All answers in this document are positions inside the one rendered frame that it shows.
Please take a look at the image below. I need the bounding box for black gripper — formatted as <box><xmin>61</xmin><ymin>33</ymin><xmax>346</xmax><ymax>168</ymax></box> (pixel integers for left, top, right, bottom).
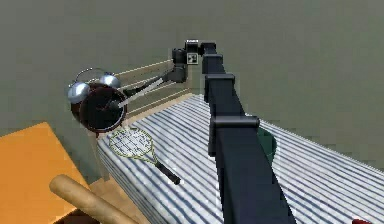
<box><xmin>108</xmin><ymin>48</ymin><xmax>188</xmax><ymax>111</ymax></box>

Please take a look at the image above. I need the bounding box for dark red alarm clock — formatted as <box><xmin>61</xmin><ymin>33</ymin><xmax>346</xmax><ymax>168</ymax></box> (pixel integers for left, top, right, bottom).
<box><xmin>67</xmin><ymin>67</ymin><xmax>128</xmax><ymax>138</ymax></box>

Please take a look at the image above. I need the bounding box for wooden baseball bat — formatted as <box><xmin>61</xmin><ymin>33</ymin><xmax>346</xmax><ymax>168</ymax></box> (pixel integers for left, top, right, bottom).
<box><xmin>49</xmin><ymin>173</ymin><xmax>141</xmax><ymax>224</ymax></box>

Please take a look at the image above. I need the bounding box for orange table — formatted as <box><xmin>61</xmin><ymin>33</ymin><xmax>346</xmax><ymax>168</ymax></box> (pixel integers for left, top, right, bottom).
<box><xmin>0</xmin><ymin>121</ymin><xmax>91</xmax><ymax>224</ymax></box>

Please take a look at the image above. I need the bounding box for dark green round object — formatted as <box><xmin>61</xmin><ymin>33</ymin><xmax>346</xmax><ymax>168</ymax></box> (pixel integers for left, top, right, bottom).
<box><xmin>257</xmin><ymin>127</ymin><xmax>278</xmax><ymax>164</ymax></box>

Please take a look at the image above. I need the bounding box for tennis racket with black handle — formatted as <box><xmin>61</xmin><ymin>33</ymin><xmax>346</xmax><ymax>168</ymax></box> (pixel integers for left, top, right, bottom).
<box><xmin>108</xmin><ymin>127</ymin><xmax>182</xmax><ymax>186</ymax></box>

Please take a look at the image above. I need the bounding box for striped bed with wooden frame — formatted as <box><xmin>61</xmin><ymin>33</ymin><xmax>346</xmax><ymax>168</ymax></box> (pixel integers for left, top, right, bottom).
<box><xmin>87</xmin><ymin>59</ymin><xmax>384</xmax><ymax>224</ymax></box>

